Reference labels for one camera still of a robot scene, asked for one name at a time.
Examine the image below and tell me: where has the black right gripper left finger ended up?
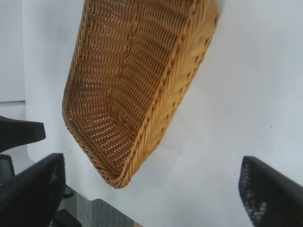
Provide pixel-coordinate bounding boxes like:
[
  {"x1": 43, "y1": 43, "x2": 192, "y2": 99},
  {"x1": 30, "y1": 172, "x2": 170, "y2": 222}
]
[{"x1": 0, "y1": 153, "x2": 67, "y2": 227}]

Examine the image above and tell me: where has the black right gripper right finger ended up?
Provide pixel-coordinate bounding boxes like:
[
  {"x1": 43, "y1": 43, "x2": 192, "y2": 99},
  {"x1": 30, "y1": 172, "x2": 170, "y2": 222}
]
[{"x1": 238, "y1": 155, "x2": 303, "y2": 227}]

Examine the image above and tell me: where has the woven wicker basket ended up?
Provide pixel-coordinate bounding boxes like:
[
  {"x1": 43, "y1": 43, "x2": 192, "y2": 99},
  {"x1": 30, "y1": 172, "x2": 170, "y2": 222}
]
[{"x1": 62, "y1": 0, "x2": 220, "y2": 190}]

